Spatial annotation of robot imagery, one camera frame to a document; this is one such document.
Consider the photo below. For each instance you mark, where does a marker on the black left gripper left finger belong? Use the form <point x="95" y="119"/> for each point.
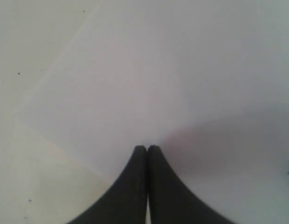
<point x="125" y="202"/>

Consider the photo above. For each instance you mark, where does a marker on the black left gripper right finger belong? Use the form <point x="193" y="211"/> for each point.
<point x="170" y="201"/>

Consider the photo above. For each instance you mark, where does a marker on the white paper sheet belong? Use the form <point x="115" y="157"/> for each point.
<point x="206" y="80"/>

